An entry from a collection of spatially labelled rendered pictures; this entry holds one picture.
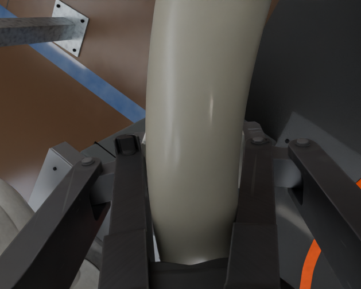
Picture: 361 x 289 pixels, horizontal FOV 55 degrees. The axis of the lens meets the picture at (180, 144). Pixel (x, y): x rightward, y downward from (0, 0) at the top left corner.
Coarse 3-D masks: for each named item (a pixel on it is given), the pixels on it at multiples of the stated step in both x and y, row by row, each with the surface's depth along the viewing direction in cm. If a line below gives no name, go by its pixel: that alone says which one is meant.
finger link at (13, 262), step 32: (96, 160) 16; (64, 192) 14; (32, 224) 12; (64, 224) 12; (96, 224) 15; (0, 256) 10; (32, 256) 10; (64, 256) 12; (0, 288) 9; (32, 288) 10; (64, 288) 12
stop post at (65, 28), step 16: (64, 16) 166; (80, 16) 162; (0, 32) 130; (16, 32) 137; (32, 32) 144; (48, 32) 152; (64, 32) 162; (80, 32) 165; (64, 48) 172; (80, 48) 169
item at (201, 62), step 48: (192, 0) 8; (240, 0) 8; (192, 48) 8; (240, 48) 9; (192, 96) 9; (240, 96) 9; (192, 144) 9; (240, 144) 11; (192, 192) 10; (192, 240) 11
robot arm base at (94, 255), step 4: (96, 240) 79; (100, 240) 80; (92, 244) 79; (96, 244) 78; (100, 244) 79; (92, 248) 78; (96, 248) 78; (100, 248) 78; (88, 252) 77; (92, 252) 77; (96, 252) 77; (100, 252) 78; (88, 256) 76; (92, 256) 76; (96, 256) 76; (100, 256) 77; (88, 260) 75; (92, 260) 75; (96, 260) 76; (100, 260) 76; (96, 264) 75
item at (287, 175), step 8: (248, 128) 18; (256, 128) 18; (248, 136) 18; (264, 136) 17; (280, 152) 16; (280, 160) 15; (288, 160) 15; (280, 168) 15; (288, 168) 15; (296, 168) 15; (280, 176) 15; (288, 176) 15; (296, 176) 15; (280, 184) 16; (288, 184) 15; (296, 184) 15
